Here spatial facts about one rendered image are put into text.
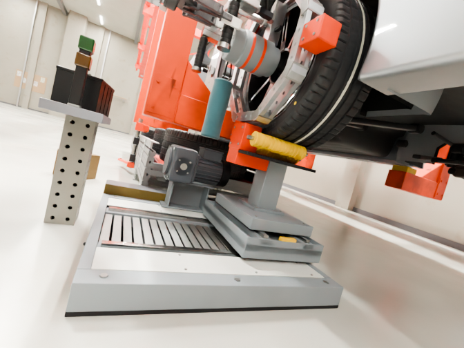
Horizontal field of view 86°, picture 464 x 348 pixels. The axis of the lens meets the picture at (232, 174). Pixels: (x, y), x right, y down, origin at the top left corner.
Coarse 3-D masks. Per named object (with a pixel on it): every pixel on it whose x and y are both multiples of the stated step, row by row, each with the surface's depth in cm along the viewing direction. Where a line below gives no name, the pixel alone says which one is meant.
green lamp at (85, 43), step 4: (80, 36) 73; (84, 36) 73; (80, 40) 73; (84, 40) 74; (88, 40) 74; (92, 40) 74; (80, 44) 73; (84, 44) 74; (88, 44) 74; (92, 44) 74; (80, 48) 74; (84, 48) 74; (88, 48) 74; (92, 48) 75; (92, 52) 76
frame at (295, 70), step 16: (288, 0) 99; (304, 0) 80; (304, 16) 79; (288, 64) 81; (304, 64) 81; (240, 80) 128; (288, 80) 82; (240, 96) 124; (272, 96) 87; (288, 96) 87; (240, 112) 119; (256, 112) 94; (272, 112) 93
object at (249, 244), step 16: (208, 208) 126; (224, 224) 105; (240, 224) 103; (240, 240) 90; (256, 240) 88; (272, 240) 90; (288, 240) 93; (304, 240) 99; (256, 256) 89; (272, 256) 92; (288, 256) 94; (304, 256) 98; (320, 256) 101
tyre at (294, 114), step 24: (336, 0) 80; (360, 24) 81; (336, 48) 78; (312, 72) 83; (336, 72) 81; (312, 96) 82; (336, 96) 85; (360, 96) 87; (288, 120) 90; (312, 120) 90; (336, 120) 91; (312, 144) 103
